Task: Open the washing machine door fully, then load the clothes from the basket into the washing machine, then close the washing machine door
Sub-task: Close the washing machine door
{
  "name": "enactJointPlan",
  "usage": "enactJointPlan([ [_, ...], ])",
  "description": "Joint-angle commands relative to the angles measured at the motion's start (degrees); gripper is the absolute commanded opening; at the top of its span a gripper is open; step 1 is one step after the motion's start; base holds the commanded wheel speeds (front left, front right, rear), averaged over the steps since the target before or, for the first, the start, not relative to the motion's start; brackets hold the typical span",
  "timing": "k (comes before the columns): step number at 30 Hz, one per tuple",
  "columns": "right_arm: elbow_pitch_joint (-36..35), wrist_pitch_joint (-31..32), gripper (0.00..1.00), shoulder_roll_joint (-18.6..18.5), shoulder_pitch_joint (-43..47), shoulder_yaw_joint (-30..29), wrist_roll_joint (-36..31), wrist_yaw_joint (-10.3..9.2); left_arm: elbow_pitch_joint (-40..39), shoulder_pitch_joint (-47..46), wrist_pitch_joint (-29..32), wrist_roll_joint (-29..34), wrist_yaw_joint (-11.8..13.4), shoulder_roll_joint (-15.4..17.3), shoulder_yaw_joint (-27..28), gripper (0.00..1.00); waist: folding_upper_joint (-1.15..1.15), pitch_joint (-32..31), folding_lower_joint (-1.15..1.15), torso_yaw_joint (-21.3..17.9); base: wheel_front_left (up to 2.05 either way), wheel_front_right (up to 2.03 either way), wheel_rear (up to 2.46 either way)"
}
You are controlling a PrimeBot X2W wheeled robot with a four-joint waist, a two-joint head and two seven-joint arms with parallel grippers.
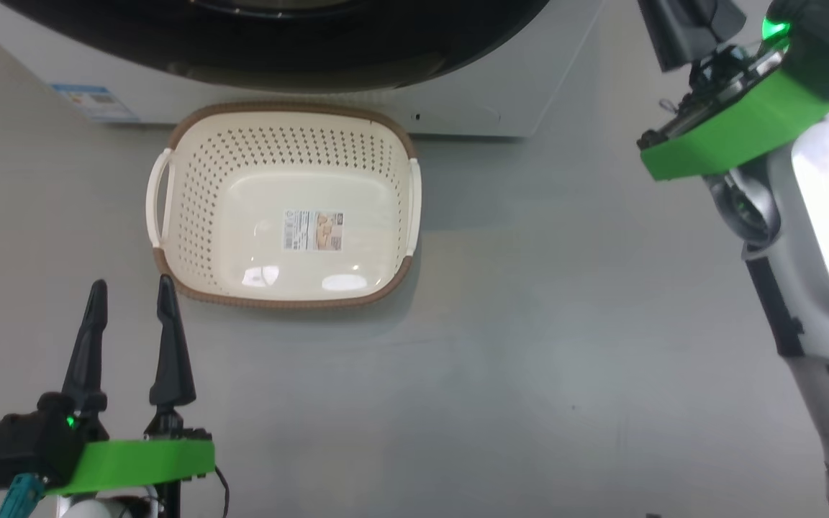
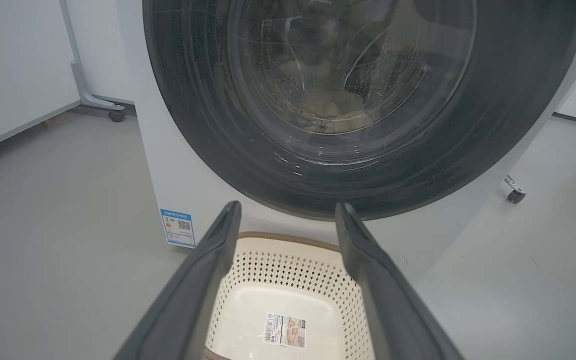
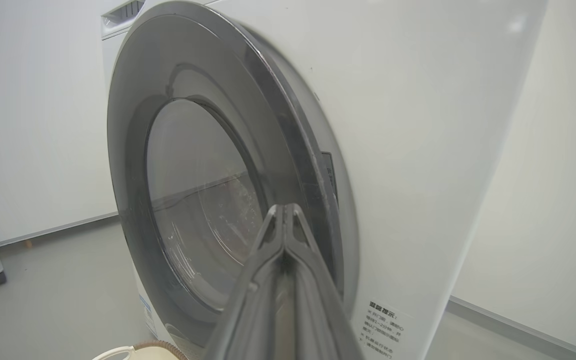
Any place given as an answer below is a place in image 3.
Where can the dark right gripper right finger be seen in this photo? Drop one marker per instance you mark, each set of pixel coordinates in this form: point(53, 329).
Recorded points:
point(318, 310)

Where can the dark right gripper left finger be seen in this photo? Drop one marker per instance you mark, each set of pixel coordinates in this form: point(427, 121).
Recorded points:
point(248, 310)

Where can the round dark glass washer door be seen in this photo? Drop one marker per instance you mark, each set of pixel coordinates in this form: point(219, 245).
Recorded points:
point(198, 175)

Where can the cream perforated laundry basket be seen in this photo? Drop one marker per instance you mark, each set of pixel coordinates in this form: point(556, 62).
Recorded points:
point(143, 352)

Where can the white front-load washing machine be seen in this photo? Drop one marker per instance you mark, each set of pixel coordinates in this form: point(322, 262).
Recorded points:
point(418, 125)

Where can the black text warning sticker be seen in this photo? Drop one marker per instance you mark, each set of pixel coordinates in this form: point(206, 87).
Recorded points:
point(383, 330)

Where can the blue energy label sticker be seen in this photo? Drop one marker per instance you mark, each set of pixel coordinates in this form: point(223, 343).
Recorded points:
point(147, 317)

